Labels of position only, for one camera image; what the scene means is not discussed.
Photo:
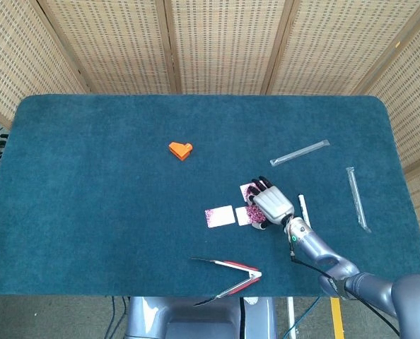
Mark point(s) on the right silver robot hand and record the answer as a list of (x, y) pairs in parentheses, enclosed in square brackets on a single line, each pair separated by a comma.
[(273, 205)]

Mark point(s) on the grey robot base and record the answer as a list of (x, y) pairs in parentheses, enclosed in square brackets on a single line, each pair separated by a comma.
[(196, 318)]

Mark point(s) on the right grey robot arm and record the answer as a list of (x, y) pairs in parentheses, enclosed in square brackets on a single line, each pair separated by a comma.
[(312, 243)]

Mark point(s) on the white marker black cap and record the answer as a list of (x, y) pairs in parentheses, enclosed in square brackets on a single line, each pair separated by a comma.
[(302, 205)]

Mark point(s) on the clear wrapped straw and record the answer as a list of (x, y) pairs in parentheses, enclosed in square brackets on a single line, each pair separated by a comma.
[(355, 197), (298, 153)]

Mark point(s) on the orange plastic block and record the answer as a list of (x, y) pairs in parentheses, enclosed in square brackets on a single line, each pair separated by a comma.
[(180, 151)]

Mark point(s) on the blue carpet table mat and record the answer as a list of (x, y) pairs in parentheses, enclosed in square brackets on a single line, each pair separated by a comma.
[(90, 194)]

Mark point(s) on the woven bamboo folding screen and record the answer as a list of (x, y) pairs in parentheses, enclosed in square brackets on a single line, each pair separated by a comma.
[(224, 42)]

